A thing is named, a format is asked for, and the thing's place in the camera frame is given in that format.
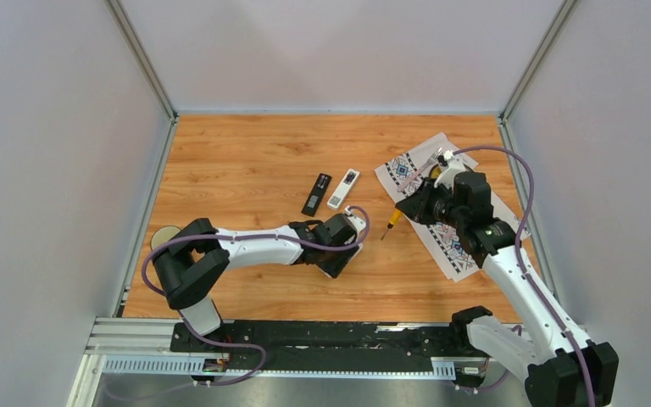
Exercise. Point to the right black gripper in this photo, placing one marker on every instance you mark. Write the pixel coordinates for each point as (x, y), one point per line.
(415, 206)

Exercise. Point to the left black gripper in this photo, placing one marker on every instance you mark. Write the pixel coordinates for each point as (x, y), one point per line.
(335, 268)

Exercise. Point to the yellow handled screwdriver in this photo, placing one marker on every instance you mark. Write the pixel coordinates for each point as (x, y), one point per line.
(393, 220)

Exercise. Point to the short white remote control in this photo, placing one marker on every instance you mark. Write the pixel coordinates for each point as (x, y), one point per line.
(353, 253)

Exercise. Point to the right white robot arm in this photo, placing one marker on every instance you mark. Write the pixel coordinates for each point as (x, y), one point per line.
(559, 364)

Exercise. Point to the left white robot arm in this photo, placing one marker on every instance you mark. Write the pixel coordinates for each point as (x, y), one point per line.
(189, 261)

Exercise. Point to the long white remote control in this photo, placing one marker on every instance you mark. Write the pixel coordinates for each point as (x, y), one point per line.
(343, 189)

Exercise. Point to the black remote control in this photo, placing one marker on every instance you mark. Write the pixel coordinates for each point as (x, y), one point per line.
(316, 195)

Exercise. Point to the metal fork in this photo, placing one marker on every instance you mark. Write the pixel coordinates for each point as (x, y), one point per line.
(432, 160)

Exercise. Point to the patterned white cloth mat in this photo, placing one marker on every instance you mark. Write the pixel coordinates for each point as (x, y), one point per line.
(449, 241)

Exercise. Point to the beige mug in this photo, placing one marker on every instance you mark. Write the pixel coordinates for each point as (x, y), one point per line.
(160, 239)

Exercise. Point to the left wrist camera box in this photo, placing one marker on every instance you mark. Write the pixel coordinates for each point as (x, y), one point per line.
(357, 221)

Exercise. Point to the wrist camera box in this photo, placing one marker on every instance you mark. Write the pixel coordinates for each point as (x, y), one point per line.
(451, 165)
(357, 221)

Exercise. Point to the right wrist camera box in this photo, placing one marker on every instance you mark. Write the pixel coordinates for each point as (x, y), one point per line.
(451, 165)

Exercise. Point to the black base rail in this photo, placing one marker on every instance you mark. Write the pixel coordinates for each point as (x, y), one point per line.
(327, 346)

